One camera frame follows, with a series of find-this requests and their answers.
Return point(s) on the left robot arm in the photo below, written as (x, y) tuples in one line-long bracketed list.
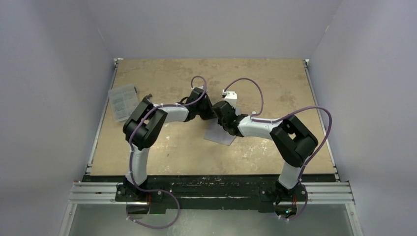
[(145, 124)]

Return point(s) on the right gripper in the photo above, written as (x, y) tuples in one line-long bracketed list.
[(220, 122)]

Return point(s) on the grey envelope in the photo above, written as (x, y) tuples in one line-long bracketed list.
[(215, 132)]

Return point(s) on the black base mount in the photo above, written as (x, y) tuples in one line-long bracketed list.
[(205, 192)]

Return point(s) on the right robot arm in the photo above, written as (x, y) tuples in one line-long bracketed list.
[(294, 141)]

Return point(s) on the clear plastic organizer box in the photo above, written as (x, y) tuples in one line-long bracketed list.
[(123, 101)]

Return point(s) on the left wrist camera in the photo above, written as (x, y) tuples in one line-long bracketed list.
[(231, 97)]

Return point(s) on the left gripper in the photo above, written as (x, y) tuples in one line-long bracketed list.
[(210, 114)]

